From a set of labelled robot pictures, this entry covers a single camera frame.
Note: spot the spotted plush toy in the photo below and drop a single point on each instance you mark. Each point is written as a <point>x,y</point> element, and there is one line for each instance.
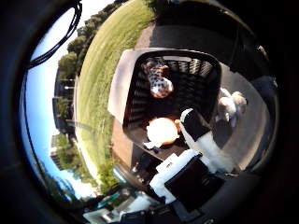
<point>159,81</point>

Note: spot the orange white plush toy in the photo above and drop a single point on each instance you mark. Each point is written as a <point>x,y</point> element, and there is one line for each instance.
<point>162,132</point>

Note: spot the dark glass building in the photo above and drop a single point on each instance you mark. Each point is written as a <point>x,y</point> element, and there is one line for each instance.
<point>64,99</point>

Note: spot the black plastic lattice basket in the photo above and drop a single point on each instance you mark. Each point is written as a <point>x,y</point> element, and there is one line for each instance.
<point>187,87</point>

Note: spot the white grey plush dog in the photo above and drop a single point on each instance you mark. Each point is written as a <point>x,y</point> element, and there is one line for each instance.
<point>230,105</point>

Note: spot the small dark building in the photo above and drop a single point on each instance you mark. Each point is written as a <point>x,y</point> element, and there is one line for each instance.
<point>56,155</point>

